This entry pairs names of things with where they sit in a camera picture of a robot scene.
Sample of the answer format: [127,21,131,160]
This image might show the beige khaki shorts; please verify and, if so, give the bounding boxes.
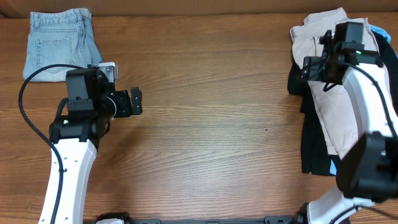
[290,7,358,159]

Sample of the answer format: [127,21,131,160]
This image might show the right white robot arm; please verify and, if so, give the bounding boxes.
[282,22,397,223]

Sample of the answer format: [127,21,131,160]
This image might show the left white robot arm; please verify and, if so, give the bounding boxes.
[39,62,142,223]

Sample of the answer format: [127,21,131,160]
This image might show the light blue shirt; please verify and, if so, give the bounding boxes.
[370,25,391,43]

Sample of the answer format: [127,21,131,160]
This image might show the black garment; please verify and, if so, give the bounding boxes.
[287,29,398,177]

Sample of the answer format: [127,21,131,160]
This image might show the folded light blue jeans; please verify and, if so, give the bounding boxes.
[23,8,103,79]

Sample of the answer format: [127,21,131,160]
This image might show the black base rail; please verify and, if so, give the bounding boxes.
[83,212,308,224]

